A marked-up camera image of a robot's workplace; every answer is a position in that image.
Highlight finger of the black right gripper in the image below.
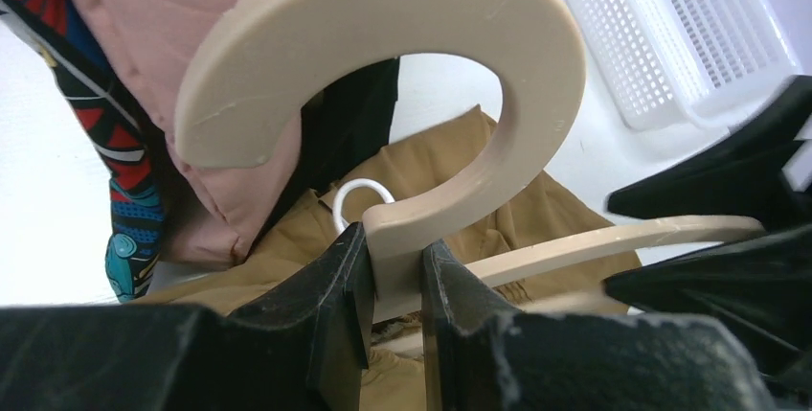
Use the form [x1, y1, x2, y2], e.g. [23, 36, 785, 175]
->
[605, 76, 811, 395]

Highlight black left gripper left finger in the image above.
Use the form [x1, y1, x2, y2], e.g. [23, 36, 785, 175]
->
[1, 223, 374, 410]

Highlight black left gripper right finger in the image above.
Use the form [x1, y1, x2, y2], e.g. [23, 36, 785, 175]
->
[420, 241, 775, 410]

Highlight tan brown shorts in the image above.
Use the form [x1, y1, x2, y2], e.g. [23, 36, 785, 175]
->
[150, 108, 606, 410]

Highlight beige wooden hanger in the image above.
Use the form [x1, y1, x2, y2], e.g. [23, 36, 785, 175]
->
[172, 0, 766, 358]

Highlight black shorts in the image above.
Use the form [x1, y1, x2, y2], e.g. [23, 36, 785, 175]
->
[259, 57, 400, 235]

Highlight pink shorts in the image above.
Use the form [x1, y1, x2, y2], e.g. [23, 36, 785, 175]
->
[73, 0, 306, 270]

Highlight colourful comic print shorts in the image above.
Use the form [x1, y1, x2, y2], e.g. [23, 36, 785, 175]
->
[1, 0, 165, 303]

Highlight white plastic basket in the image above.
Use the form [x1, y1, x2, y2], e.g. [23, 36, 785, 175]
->
[566, 0, 801, 131]

